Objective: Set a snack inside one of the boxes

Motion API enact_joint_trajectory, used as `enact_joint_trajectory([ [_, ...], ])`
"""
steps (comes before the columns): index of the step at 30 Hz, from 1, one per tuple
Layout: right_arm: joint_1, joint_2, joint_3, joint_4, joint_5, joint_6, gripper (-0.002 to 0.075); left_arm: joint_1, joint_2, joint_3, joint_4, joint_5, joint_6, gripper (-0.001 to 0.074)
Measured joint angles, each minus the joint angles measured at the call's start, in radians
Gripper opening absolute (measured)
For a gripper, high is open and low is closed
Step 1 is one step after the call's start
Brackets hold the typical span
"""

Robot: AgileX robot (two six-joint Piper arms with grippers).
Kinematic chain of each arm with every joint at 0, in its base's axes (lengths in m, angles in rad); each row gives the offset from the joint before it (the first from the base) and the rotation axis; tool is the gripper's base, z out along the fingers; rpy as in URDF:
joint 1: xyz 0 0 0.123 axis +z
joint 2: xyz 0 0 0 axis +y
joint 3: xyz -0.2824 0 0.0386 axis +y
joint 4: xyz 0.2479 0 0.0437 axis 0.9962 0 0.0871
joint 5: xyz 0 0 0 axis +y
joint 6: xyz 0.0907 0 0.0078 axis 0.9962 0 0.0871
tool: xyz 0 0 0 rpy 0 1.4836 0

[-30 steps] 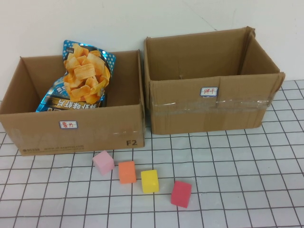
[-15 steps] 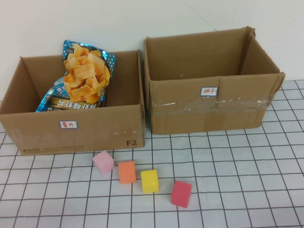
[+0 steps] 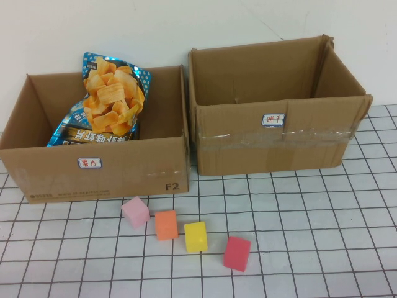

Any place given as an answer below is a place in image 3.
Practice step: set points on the blue chips bag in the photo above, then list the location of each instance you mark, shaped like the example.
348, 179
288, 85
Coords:
108, 93

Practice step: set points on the cardboard box marked F2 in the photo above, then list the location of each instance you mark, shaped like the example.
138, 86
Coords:
139, 174

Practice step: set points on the orange foam cube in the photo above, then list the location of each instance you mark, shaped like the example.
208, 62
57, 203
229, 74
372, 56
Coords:
167, 225

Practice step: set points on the yellow foam cube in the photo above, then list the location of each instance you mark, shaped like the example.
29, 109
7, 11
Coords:
196, 237

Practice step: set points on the pink foam cube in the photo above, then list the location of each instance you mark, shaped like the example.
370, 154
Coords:
135, 212

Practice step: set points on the taped cardboard box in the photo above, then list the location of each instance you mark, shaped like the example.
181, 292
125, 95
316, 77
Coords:
310, 149

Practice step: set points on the red foam cube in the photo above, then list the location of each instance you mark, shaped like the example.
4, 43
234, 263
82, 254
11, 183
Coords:
237, 254

